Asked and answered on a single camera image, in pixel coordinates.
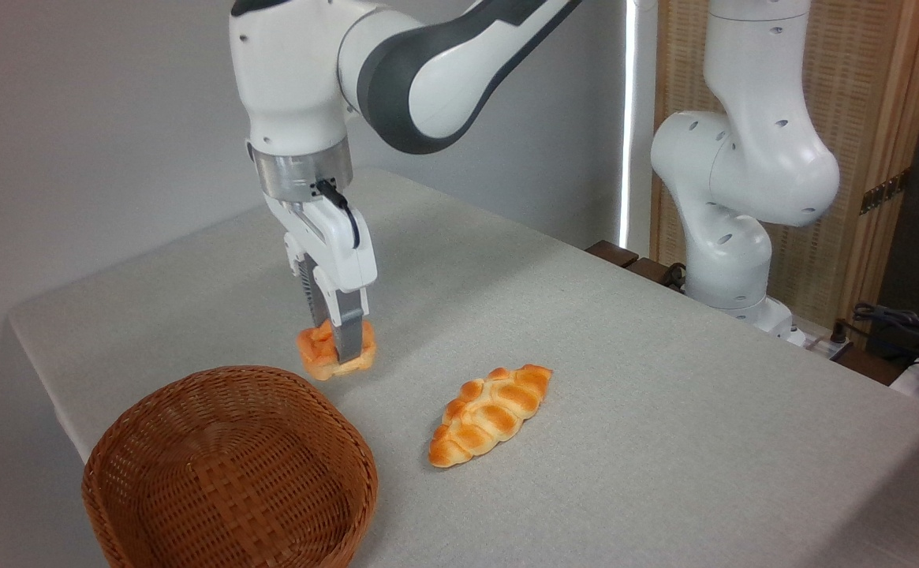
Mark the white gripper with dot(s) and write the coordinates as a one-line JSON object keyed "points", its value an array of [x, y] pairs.
{"points": [[341, 244]]}

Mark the round orange bread roll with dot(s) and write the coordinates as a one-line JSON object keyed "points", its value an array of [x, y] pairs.
{"points": [[319, 351]]}

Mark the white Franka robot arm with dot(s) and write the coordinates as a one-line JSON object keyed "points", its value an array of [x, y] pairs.
{"points": [[743, 158]]}

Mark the brown woven wicker basket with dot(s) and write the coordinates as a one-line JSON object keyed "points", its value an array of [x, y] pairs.
{"points": [[230, 469]]}

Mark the braided long bread loaf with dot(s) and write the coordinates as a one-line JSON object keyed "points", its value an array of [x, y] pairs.
{"points": [[488, 413]]}

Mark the dark wooden block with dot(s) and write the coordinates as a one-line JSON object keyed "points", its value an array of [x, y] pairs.
{"points": [[650, 270], [612, 252]]}

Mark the grey tablecloth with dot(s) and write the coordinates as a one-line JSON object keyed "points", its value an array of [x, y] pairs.
{"points": [[625, 379]]}

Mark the metal screen hinge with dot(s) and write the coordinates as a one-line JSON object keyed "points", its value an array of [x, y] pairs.
{"points": [[885, 192]]}

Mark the wooden rattan folding screen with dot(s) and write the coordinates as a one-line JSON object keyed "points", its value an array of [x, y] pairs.
{"points": [[861, 102]]}

